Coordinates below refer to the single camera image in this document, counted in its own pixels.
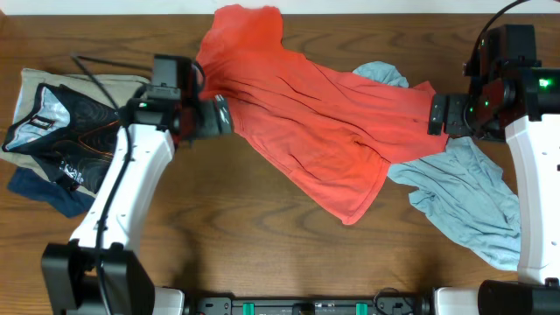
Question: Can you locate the light blue t-shirt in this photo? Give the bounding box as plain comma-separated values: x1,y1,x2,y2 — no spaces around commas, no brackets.
352,60,522,272

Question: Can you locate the red t-shirt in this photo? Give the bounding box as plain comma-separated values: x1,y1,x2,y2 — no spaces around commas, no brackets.
197,5,447,225

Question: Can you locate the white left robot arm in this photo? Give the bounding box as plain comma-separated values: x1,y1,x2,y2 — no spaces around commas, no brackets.
41,94,233,314

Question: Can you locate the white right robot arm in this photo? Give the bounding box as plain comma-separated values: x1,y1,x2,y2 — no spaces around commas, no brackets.
428,66,559,314

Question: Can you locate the folded beige shirt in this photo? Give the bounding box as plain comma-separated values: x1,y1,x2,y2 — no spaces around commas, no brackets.
1,68,149,180

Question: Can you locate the folded black patterned shirt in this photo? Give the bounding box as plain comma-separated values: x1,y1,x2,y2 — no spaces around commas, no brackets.
2,83,120,193

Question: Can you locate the folded navy blue shirt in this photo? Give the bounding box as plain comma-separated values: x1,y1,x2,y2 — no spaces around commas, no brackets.
7,167,95,218

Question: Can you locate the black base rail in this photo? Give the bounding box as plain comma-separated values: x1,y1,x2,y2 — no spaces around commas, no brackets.
182,288,435,315

